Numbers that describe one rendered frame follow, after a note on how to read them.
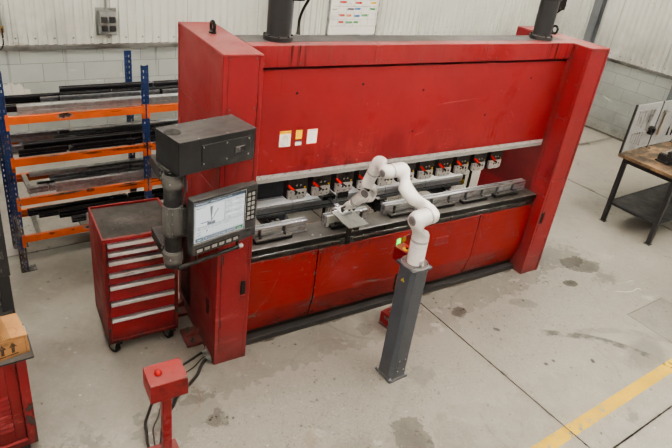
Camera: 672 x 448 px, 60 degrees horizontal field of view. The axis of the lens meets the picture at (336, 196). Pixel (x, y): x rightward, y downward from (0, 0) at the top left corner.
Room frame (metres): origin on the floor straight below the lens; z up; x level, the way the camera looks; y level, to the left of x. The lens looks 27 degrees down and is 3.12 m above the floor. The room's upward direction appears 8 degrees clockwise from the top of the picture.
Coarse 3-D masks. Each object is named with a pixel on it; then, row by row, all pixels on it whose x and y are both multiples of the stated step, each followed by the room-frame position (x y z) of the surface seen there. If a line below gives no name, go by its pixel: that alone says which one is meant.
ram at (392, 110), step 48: (288, 96) 3.67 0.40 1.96; (336, 96) 3.87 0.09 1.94; (384, 96) 4.11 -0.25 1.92; (432, 96) 4.36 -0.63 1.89; (480, 96) 4.65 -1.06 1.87; (528, 96) 4.98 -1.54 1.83; (336, 144) 3.90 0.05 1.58; (384, 144) 4.15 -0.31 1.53; (432, 144) 4.42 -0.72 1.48; (480, 144) 4.73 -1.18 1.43; (528, 144) 5.08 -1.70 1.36
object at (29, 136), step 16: (64, 128) 4.58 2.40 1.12; (80, 128) 4.60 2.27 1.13; (96, 128) 4.66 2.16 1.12; (112, 128) 4.75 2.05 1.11; (128, 128) 4.78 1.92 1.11; (144, 128) 4.84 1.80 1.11; (16, 144) 4.17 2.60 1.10; (32, 144) 4.15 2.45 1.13; (48, 144) 4.22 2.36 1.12; (64, 144) 4.30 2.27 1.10; (80, 144) 4.33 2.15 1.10; (96, 144) 4.41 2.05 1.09; (112, 144) 4.48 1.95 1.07; (128, 144) 4.57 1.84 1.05
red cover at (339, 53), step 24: (264, 48) 3.54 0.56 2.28; (288, 48) 3.63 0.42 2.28; (312, 48) 3.73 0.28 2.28; (336, 48) 3.83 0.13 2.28; (360, 48) 3.93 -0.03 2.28; (384, 48) 4.05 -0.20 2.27; (408, 48) 4.16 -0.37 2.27; (432, 48) 4.29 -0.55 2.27; (456, 48) 4.42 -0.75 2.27; (480, 48) 4.56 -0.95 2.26; (504, 48) 4.70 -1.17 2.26; (528, 48) 4.86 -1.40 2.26; (552, 48) 5.03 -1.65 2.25
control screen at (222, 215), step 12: (240, 192) 2.97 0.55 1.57; (204, 204) 2.79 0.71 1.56; (216, 204) 2.85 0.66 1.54; (228, 204) 2.91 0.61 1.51; (240, 204) 2.97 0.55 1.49; (204, 216) 2.79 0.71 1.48; (216, 216) 2.85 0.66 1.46; (228, 216) 2.91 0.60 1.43; (240, 216) 2.98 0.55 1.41; (204, 228) 2.79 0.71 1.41; (216, 228) 2.85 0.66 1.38; (228, 228) 2.92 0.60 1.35; (240, 228) 2.98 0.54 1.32; (204, 240) 2.79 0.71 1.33
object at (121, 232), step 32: (96, 224) 3.32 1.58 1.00; (128, 224) 3.40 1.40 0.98; (160, 224) 3.45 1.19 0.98; (96, 256) 3.34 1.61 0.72; (128, 256) 3.22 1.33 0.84; (160, 256) 3.32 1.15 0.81; (96, 288) 3.44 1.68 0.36; (128, 288) 3.22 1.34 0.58; (160, 288) 3.34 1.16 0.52; (128, 320) 3.21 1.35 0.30; (160, 320) 3.34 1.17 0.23
